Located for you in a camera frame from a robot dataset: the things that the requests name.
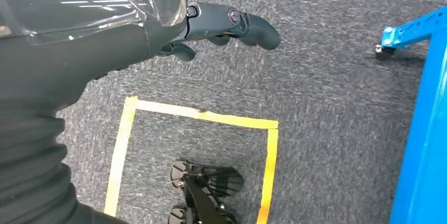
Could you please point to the yellow floor tape square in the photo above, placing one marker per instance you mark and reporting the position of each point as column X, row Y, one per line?
column 209, row 116

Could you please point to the blue metal shelf rack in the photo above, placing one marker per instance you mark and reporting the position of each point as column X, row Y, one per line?
column 426, row 145

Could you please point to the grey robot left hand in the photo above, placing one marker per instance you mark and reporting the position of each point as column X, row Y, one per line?
column 87, row 41

